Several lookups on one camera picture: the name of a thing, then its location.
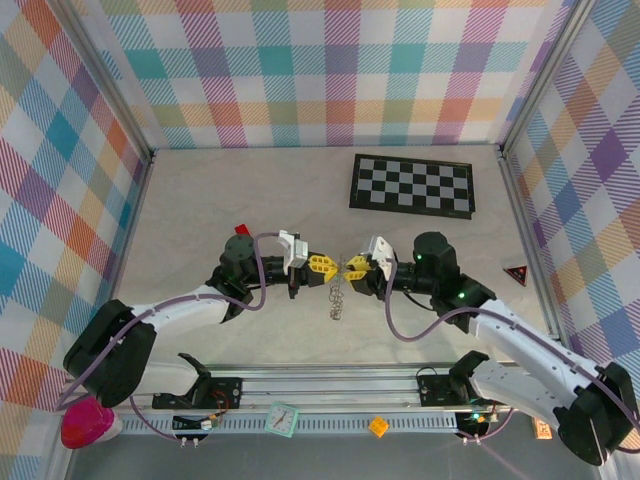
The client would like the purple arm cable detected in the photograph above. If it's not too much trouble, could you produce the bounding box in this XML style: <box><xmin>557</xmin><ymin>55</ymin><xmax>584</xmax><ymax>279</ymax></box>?
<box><xmin>383</xmin><ymin>257</ymin><xmax>640</xmax><ymax>445</ymax></box>
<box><xmin>58</xmin><ymin>230</ymin><xmax>289</xmax><ymax>444</ymax></box>

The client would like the black grey chessboard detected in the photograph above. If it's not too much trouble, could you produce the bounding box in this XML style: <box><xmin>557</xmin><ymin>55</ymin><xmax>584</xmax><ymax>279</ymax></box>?
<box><xmin>348</xmin><ymin>152</ymin><xmax>477</xmax><ymax>221</ymax></box>

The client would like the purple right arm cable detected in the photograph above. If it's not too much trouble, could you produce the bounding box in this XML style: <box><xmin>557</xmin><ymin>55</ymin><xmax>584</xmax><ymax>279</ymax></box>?
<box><xmin>383</xmin><ymin>257</ymin><xmax>640</xmax><ymax>445</ymax></box>

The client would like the teal square clock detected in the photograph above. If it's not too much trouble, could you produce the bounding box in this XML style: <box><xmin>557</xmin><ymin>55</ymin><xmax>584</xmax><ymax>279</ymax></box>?
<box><xmin>264</xmin><ymin>402</ymin><xmax>300</xmax><ymax>439</ymax></box>

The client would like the yellow power connector with wires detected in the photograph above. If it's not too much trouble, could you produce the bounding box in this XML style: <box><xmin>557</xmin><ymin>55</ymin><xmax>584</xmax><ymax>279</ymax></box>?
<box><xmin>172</xmin><ymin>410</ymin><xmax>225</xmax><ymax>434</ymax></box>

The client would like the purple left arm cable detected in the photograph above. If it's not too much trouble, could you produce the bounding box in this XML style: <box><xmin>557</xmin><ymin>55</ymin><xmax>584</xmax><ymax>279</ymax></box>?
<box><xmin>58</xmin><ymin>230</ymin><xmax>289</xmax><ymax>444</ymax></box>

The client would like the pink plastic bowl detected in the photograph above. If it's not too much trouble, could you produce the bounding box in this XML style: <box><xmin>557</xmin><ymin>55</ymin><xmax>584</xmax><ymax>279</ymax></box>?
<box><xmin>59</xmin><ymin>398</ymin><xmax>124</xmax><ymax>450</ymax></box>

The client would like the red black triangle marker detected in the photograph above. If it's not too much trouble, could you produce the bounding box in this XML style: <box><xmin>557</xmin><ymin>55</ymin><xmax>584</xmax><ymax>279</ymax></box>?
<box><xmin>502</xmin><ymin>259</ymin><xmax>530</xmax><ymax>287</ymax></box>

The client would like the aluminium frame post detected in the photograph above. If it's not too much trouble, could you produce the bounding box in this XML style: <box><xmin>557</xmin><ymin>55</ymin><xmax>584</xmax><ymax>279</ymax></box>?
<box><xmin>59</xmin><ymin>0</ymin><xmax>157</xmax><ymax>166</ymax></box>
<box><xmin>497</xmin><ymin>0</ymin><xmax>591</xmax><ymax>159</ymax></box>

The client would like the green lit circuit board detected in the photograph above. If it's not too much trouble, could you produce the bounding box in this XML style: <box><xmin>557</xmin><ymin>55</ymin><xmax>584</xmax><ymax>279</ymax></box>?
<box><xmin>455</xmin><ymin>409</ymin><xmax>501</xmax><ymax>440</ymax></box>

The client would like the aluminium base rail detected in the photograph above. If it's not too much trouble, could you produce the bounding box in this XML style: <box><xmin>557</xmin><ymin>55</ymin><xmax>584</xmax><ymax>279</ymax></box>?
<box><xmin>59</xmin><ymin>362</ymin><xmax>556</xmax><ymax>416</ymax></box>

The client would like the aluminium floor frame bar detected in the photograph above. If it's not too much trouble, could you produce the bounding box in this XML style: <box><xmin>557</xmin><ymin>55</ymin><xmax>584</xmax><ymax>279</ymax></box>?
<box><xmin>102</xmin><ymin>152</ymin><xmax>157</xmax><ymax>321</ymax></box>
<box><xmin>499</xmin><ymin>144</ymin><xmax>562</xmax><ymax>341</ymax></box>

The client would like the slotted grey cable tray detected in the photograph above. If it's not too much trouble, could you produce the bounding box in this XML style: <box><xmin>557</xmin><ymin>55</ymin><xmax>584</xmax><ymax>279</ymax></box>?
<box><xmin>117</xmin><ymin>413</ymin><xmax>501</xmax><ymax>437</ymax></box>

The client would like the silver keyring bunch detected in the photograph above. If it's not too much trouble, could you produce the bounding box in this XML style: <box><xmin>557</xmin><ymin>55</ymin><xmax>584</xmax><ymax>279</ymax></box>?
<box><xmin>327</xmin><ymin>252</ymin><xmax>350</xmax><ymax>320</ymax></box>

